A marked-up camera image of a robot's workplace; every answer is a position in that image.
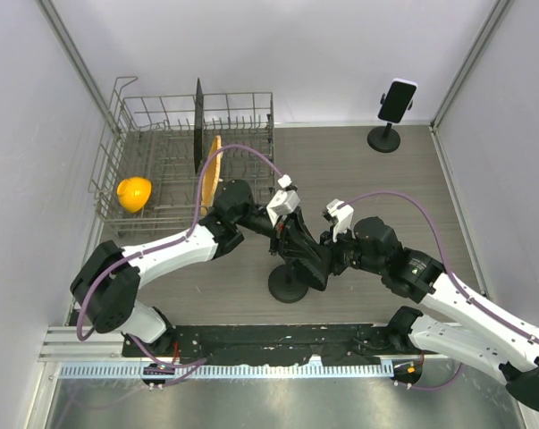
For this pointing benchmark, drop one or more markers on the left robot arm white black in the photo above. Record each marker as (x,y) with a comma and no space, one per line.
(107,285)

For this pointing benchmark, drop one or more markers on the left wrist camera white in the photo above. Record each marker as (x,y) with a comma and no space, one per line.
(284,201)

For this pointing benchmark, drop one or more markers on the white slotted cable duct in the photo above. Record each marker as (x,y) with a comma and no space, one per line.
(150,371)

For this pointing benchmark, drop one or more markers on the yellow bowl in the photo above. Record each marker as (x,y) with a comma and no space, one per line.
(133,193)

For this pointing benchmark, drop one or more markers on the black smartphone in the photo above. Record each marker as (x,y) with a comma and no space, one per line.
(314,272)

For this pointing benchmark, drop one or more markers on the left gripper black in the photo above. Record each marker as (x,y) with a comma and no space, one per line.
(291,238)

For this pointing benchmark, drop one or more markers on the grey wire dish rack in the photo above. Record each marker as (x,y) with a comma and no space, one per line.
(151,136)

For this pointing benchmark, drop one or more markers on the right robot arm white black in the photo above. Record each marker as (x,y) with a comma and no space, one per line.
(487,337)

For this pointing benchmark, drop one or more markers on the black plate upright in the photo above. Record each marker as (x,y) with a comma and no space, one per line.
(198,127)

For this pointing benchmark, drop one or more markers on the lavender smartphone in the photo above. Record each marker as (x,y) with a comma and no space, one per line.
(397,100)

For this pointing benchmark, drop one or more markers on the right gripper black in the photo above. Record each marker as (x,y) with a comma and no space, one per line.
(326,239)

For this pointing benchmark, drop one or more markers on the orange wooden plate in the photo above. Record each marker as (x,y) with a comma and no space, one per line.
(212,176)

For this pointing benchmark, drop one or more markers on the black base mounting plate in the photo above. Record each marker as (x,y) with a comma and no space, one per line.
(286,345)

